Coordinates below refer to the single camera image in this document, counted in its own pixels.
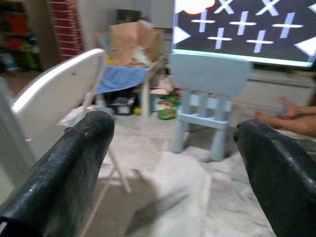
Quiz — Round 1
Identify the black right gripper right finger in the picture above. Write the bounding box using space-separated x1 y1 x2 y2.
233 119 316 237

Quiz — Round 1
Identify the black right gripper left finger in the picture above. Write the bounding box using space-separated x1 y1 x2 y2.
0 110 116 237

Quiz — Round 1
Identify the grey fridge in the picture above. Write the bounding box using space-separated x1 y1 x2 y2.
0 77 35 205

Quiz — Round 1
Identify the person's bare leg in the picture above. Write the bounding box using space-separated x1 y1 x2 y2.
280 96 316 118
254 111 316 138

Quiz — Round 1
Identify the white television cabinet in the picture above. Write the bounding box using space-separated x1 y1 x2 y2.
237 64 316 117

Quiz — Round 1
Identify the white folding chair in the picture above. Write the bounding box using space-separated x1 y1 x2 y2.
11 48 133 237

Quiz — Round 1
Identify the black storage bin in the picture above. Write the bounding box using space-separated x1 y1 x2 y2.
108 97 135 116

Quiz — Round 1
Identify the white fluffy blanket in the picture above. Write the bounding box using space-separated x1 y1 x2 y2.
98 118 316 237

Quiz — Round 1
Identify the blue cloth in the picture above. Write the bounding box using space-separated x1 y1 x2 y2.
95 65 149 96

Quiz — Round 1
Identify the light blue child chair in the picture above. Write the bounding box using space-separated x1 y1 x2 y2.
169 53 252 162

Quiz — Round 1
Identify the green printed bag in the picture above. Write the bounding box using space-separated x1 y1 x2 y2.
157 95 181 121

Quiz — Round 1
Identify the television with cross pattern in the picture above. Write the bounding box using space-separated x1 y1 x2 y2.
172 0 316 68

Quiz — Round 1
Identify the shelf with colourful items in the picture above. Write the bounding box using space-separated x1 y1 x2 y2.
0 0 41 72

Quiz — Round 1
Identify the red brick column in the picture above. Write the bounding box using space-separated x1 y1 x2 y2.
46 0 84 61

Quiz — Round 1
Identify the brown paper bag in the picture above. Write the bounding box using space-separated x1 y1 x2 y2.
110 21 163 66

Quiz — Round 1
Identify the dark green box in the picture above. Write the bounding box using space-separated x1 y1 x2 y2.
116 9 141 25

